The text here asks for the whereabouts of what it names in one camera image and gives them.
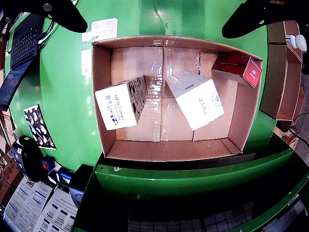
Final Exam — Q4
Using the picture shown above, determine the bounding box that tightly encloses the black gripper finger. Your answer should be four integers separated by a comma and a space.
0, 0, 88, 33
221, 0, 309, 39

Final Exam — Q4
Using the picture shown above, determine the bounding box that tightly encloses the white hand cream box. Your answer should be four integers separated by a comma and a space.
94, 75, 150, 131

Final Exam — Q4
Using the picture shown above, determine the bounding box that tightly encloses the dark red small box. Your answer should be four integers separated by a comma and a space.
211, 54, 263, 89

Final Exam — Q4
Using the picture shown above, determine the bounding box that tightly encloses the divided cardboard box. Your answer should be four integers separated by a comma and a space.
259, 20, 306, 133

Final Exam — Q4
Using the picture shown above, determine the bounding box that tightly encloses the tall white cosmetic box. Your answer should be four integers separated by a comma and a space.
165, 71, 225, 131

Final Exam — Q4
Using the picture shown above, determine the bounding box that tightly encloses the shallow cardboard tray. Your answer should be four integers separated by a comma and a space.
91, 35, 264, 162

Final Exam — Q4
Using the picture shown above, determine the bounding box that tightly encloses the red print cardboard box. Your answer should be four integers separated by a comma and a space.
0, 158, 21, 207

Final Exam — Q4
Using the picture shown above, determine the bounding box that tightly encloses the flattened patterned paper carton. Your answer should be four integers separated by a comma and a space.
81, 17, 119, 78

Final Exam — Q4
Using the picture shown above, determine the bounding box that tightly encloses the white plastic bottle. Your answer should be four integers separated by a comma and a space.
285, 34, 308, 52

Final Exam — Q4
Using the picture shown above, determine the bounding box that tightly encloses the black floral print card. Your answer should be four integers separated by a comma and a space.
23, 104, 57, 150

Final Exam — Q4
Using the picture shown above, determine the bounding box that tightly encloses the blue red small gadget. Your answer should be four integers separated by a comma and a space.
41, 156, 56, 173

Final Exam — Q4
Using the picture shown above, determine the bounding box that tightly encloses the white blue small device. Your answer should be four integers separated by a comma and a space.
47, 166, 73, 188

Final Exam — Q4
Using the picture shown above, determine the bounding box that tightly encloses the green metal shelf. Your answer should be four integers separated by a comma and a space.
72, 131, 309, 232

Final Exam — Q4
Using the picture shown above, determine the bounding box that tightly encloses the black curved device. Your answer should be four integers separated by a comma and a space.
69, 163, 95, 208

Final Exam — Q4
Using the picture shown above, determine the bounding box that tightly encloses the grey cable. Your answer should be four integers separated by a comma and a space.
38, 20, 60, 45

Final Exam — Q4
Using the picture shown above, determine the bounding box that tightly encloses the thick black adapter cable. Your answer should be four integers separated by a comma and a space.
288, 112, 309, 148

